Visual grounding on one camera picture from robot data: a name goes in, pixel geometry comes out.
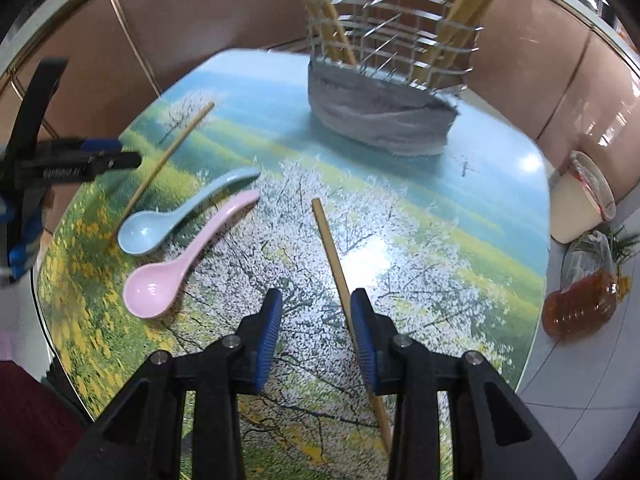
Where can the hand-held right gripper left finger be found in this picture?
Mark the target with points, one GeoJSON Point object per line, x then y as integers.
{"type": "Point", "coordinates": [270, 330]}

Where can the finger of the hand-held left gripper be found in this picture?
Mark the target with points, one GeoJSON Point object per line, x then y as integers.
{"type": "Point", "coordinates": [100, 145]}
{"type": "Point", "coordinates": [100, 165]}

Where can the beige trash bin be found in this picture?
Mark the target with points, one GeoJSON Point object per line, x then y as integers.
{"type": "Point", "coordinates": [570, 210]}

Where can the green onions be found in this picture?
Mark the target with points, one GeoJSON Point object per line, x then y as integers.
{"type": "Point", "coordinates": [625, 245]}

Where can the pink ceramic spoon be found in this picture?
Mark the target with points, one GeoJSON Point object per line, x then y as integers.
{"type": "Point", "coordinates": [150, 290]}

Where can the clear plastic bag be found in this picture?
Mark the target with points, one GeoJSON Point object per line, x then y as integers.
{"type": "Point", "coordinates": [585, 255]}

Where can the light blue ceramic spoon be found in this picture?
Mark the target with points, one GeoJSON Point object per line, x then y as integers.
{"type": "Point", "coordinates": [142, 232]}

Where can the brown kitchen cabinets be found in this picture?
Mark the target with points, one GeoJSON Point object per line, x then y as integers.
{"type": "Point", "coordinates": [210, 15]}

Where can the cooking oil bottle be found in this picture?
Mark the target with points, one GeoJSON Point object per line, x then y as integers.
{"type": "Point", "coordinates": [575, 310]}

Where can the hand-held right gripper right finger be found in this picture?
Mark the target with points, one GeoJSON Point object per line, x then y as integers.
{"type": "Point", "coordinates": [362, 330]}

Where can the wooden chopstick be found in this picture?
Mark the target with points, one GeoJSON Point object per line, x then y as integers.
{"type": "Point", "coordinates": [477, 5]}
{"type": "Point", "coordinates": [330, 250]}
{"type": "Point", "coordinates": [457, 5]}
{"type": "Point", "coordinates": [175, 155]}
{"type": "Point", "coordinates": [312, 5]}
{"type": "Point", "coordinates": [332, 10]}

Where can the dark red cloth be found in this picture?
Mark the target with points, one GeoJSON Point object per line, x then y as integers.
{"type": "Point", "coordinates": [35, 420]}

